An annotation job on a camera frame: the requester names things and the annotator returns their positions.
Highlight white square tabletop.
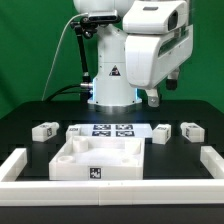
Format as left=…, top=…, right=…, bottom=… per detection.
left=49, top=136, right=145, bottom=181

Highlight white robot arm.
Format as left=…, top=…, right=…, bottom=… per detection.
left=73, top=0, right=193, bottom=113

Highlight green backdrop curtain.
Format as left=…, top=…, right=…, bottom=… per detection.
left=0, top=0, right=224, bottom=117

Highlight black base cables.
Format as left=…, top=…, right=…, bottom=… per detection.
left=43, top=83, right=90, bottom=102

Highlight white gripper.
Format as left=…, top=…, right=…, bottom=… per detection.
left=123, top=0, right=193, bottom=107

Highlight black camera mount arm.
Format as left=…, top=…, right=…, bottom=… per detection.
left=70, top=20, right=98, bottom=91

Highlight white camera cable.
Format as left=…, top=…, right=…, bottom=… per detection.
left=41, top=12, right=90, bottom=102

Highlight white marker base plate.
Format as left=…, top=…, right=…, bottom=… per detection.
left=80, top=123, right=152, bottom=138

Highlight white U-shaped fence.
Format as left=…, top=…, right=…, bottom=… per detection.
left=0, top=148, right=224, bottom=206

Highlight grey camera on mount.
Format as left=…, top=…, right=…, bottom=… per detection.
left=83, top=10, right=120, bottom=24

